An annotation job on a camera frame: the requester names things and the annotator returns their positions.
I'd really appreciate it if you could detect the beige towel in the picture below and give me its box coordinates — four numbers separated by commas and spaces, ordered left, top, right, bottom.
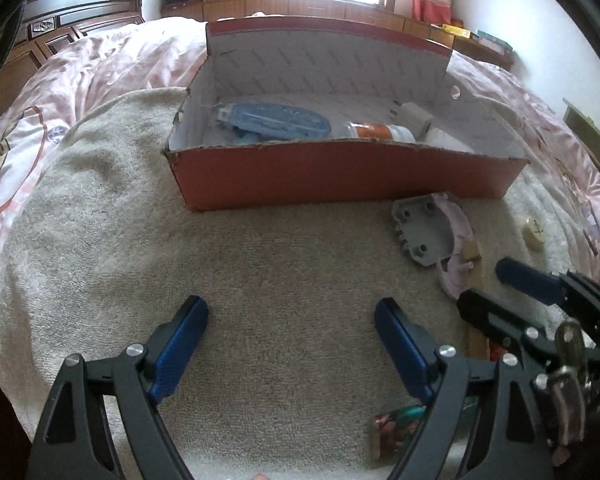
0, 87, 600, 480

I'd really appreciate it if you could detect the white bottle orange label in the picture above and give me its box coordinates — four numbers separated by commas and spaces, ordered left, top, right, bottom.
347, 121, 417, 143

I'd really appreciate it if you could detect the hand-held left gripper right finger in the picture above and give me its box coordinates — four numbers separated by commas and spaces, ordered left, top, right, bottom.
374, 297, 556, 480

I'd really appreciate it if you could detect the wooden block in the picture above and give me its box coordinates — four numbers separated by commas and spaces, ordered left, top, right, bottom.
461, 241, 491, 361

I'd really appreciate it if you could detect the cream round game piece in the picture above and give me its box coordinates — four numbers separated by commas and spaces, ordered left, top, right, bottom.
522, 216, 547, 247

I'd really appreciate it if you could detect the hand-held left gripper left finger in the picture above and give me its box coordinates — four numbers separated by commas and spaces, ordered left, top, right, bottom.
27, 296, 210, 480

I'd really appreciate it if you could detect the red cardboard box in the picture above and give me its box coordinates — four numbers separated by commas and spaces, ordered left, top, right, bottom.
161, 16, 531, 212

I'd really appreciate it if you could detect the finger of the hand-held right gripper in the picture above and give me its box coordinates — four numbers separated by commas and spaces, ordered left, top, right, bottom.
496, 257, 600, 333
456, 289, 558, 363

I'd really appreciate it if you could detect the pink plastic ring piece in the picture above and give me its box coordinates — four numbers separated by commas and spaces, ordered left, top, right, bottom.
432, 192, 481, 301

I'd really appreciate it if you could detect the grey plastic plate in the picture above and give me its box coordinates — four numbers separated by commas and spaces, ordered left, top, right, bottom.
391, 194, 455, 268

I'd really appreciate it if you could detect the white plastic block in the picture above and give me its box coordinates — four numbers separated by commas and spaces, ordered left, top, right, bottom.
422, 127, 473, 153

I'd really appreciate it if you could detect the dark wooden headboard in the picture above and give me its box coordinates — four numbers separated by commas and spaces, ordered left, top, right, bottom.
0, 0, 146, 111

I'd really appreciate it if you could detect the pink printed blanket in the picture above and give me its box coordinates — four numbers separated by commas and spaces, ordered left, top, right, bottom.
0, 15, 600, 291

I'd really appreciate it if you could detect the wooden frame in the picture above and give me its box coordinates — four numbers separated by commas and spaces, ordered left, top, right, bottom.
562, 99, 600, 186

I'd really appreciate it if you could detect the white charger adapter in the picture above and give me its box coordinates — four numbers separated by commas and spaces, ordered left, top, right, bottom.
392, 101, 435, 138

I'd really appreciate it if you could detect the blue oval plastic plate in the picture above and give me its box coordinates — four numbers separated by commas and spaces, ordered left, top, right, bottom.
227, 102, 333, 142

